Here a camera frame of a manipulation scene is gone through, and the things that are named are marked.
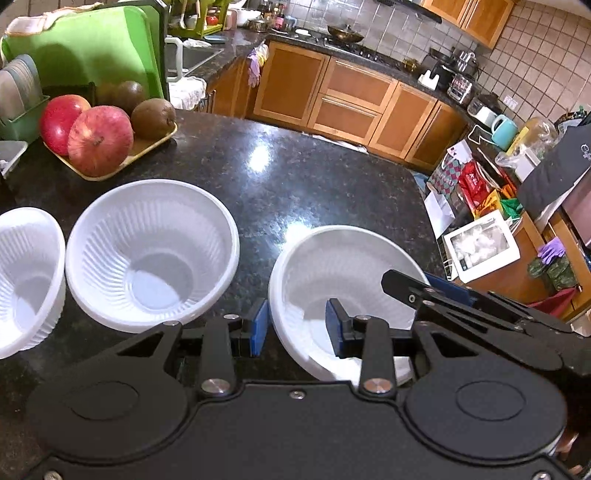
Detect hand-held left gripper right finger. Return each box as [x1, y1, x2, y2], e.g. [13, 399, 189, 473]
[325, 299, 481, 400]

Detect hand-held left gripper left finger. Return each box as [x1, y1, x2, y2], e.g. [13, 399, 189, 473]
[115, 299, 269, 400]

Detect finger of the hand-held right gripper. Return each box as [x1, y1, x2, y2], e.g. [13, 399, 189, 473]
[424, 271, 575, 333]
[381, 269, 536, 344]

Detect white ribbed plastic bowl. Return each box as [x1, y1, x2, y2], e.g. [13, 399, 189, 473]
[0, 207, 66, 360]
[268, 225, 435, 387]
[65, 179, 241, 334]

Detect red cloth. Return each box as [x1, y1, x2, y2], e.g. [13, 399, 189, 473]
[529, 286, 578, 319]

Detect white box with window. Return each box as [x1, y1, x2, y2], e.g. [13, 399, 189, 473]
[443, 210, 522, 284]

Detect camouflage cloth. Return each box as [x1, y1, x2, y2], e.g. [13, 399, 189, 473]
[529, 254, 578, 291]

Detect purple glove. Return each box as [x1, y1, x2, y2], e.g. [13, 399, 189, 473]
[538, 237, 566, 259]

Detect red bag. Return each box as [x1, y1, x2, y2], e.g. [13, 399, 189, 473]
[457, 161, 495, 210]

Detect patterned gift bag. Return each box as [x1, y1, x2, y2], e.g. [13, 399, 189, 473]
[427, 143, 474, 204]

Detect black apron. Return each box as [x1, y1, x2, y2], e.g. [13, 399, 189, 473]
[517, 124, 591, 217]

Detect teal mug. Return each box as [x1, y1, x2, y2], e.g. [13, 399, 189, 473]
[490, 114, 519, 149]

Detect clear plastic bag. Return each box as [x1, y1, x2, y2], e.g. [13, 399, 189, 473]
[496, 117, 559, 169]

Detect white toaster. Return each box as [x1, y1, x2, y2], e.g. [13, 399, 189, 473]
[468, 95, 502, 125]

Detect wooden base cabinets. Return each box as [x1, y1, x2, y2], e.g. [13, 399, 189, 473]
[203, 41, 469, 174]

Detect silver electric cooker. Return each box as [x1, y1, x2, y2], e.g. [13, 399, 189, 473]
[448, 74, 476, 100]

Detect yellow fruit tray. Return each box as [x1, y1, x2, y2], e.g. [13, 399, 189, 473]
[44, 122, 178, 182]

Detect steel kettle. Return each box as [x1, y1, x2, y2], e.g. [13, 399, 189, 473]
[455, 48, 478, 75]

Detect brown kiwi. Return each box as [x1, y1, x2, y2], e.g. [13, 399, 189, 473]
[113, 80, 148, 114]
[130, 98, 177, 140]

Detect gas stove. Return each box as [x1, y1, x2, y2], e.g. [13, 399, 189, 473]
[323, 37, 402, 63]

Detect white plastic bag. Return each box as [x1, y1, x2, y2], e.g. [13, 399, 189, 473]
[168, 76, 207, 110]

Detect large pink red apple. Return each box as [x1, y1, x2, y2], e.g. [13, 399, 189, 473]
[68, 106, 134, 178]

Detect pink rubber glove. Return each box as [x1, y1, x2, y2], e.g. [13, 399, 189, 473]
[247, 46, 269, 88]

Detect wok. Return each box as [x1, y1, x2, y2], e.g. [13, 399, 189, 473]
[328, 24, 365, 44]

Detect kitchen sink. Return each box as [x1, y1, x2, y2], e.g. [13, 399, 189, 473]
[165, 37, 227, 81]

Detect range hood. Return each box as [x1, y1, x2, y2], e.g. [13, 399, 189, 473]
[379, 0, 444, 24]

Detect dark sauce bottles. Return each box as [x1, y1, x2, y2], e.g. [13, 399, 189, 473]
[259, 0, 296, 19]

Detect green dish rack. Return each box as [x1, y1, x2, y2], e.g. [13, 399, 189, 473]
[0, 95, 51, 144]

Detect green cutting board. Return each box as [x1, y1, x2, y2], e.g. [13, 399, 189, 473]
[0, 4, 166, 100]

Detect stack of white dishes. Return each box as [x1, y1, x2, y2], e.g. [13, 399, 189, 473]
[0, 54, 42, 123]

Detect beige cloth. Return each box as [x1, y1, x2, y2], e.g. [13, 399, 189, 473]
[4, 2, 107, 38]

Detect wooden wall cabinet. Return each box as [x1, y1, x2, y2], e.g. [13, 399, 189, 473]
[420, 0, 515, 49]

